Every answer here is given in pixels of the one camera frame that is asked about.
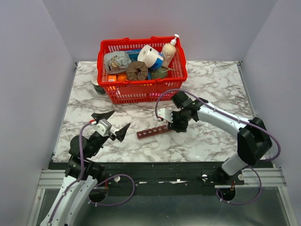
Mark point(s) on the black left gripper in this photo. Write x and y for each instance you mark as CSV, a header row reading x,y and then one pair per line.
x,y
120,133

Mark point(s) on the aluminium rail frame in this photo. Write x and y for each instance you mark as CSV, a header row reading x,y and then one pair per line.
x,y
247,178

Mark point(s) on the orange small box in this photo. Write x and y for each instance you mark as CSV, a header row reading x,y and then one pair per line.
x,y
112,78

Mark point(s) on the orange fruit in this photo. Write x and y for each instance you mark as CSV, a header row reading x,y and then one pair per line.
x,y
121,77

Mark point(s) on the grey cartoon snack bag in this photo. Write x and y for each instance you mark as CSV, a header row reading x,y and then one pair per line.
x,y
116,62

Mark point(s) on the cream lotion pump bottle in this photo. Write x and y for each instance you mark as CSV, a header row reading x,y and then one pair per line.
x,y
168,51

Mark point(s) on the dark cup behind basket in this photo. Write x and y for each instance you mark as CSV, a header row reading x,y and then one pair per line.
x,y
97,88

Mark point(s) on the green netted melon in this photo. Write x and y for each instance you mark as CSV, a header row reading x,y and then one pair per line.
x,y
160,73

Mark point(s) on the red plastic shopping basket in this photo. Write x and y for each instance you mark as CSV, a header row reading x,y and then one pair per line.
x,y
123,92

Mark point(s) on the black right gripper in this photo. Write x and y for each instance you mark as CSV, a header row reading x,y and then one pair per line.
x,y
175,126

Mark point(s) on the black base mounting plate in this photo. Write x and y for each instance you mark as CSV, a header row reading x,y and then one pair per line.
x,y
165,178

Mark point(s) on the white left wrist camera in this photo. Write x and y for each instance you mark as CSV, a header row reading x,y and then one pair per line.
x,y
103,127

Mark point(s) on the white toilet paper roll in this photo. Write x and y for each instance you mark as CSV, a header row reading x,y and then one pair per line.
x,y
151,57

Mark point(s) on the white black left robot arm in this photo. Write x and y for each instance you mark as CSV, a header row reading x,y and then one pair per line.
x,y
81,174

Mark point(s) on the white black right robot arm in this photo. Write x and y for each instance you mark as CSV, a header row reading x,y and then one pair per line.
x,y
253,142

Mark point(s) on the brown pleated paper package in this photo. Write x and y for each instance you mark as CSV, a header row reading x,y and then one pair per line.
x,y
137,71

